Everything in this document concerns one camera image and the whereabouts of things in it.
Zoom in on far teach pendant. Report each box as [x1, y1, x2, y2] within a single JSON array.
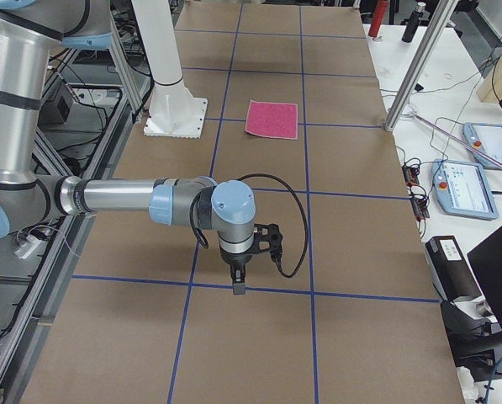
[[462, 122, 502, 163]]

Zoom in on aluminium frame post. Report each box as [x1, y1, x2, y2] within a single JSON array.
[[384, 0, 458, 132]]

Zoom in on red cylinder bottle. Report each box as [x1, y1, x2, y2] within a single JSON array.
[[368, 0, 389, 38]]

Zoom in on teach pendant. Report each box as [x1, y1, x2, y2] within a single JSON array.
[[462, 122, 502, 163], [431, 159, 499, 221]]

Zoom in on black white box device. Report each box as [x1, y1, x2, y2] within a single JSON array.
[[425, 236, 482, 302]]

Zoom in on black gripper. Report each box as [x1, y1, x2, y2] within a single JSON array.
[[220, 248, 252, 295]]

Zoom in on small circuit board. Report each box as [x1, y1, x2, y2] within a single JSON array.
[[401, 158, 430, 221]]

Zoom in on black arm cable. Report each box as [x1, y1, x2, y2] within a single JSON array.
[[190, 173, 309, 279]]

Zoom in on white pedestal column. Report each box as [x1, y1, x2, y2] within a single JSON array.
[[132, 0, 208, 139]]

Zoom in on near teach pendant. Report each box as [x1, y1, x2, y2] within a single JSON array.
[[431, 159, 499, 221]]

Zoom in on black cylinder bottle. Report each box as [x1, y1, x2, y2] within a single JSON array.
[[401, 2, 425, 43]]

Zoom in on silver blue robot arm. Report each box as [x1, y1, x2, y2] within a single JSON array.
[[0, 1, 258, 295]]

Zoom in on pink grey towel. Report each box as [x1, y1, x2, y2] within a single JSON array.
[[245, 100, 299, 141]]

